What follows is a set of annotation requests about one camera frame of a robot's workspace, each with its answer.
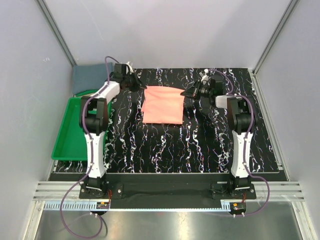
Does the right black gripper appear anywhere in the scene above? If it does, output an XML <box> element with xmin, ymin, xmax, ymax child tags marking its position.
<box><xmin>180</xmin><ymin>80</ymin><xmax>213</xmax><ymax>101</ymax></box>

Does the pink t-shirt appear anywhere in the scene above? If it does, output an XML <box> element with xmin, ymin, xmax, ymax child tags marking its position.
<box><xmin>141</xmin><ymin>86</ymin><xmax>185</xmax><ymax>125</ymax></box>

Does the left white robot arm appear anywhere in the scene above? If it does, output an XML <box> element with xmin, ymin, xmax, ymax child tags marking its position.
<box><xmin>79</xmin><ymin>61</ymin><xmax>146</xmax><ymax>198</ymax></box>

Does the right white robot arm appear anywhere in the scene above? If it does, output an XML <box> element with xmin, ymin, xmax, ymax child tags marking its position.
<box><xmin>180</xmin><ymin>78</ymin><xmax>256</xmax><ymax>199</ymax></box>

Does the black marble pattern mat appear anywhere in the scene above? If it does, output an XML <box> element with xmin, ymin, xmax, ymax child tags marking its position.
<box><xmin>56</xmin><ymin>68</ymin><xmax>279</xmax><ymax>174</ymax></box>

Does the green plastic tray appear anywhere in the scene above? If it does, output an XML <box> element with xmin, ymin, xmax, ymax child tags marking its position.
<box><xmin>51</xmin><ymin>96</ymin><xmax>112</xmax><ymax>161</ymax></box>

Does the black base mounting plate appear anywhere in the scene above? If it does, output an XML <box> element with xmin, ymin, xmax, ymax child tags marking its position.
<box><xmin>79</xmin><ymin>173</ymin><xmax>257</xmax><ymax>211</ymax></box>

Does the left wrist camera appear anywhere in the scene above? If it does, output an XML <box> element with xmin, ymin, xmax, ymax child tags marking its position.
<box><xmin>125</xmin><ymin>61</ymin><xmax>135</xmax><ymax>75</ymax></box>

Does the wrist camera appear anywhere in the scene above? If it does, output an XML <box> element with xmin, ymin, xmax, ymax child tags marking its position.
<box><xmin>125</xmin><ymin>61</ymin><xmax>135</xmax><ymax>75</ymax></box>
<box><xmin>199</xmin><ymin>68</ymin><xmax>209</xmax><ymax>85</ymax></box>

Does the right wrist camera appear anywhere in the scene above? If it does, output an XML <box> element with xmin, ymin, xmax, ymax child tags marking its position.
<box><xmin>199</xmin><ymin>68</ymin><xmax>209</xmax><ymax>85</ymax></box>

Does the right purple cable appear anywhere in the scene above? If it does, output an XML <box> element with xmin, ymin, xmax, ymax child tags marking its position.
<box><xmin>207</xmin><ymin>68</ymin><xmax>271</xmax><ymax>218</ymax></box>

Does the purple cable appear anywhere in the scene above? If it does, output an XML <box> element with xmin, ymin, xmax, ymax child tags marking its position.
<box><xmin>59</xmin><ymin>56</ymin><xmax>109</xmax><ymax>238</ymax></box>
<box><xmin>207</xmin><ymin>68</ymin><xmax>271</xmax><ymax>218</ymax></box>

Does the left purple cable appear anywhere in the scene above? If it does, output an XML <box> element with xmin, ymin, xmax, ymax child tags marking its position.
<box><xmin>59</xmin><ymin>56</ymin><xmax>109</xmax><ymax>238</ymax></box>

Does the aluminium rail frame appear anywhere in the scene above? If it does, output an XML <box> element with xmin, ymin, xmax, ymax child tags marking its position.
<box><xmin>23</xmin><ymin>180</ymin><xmax>319</xmax><ymax>240</ymax></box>

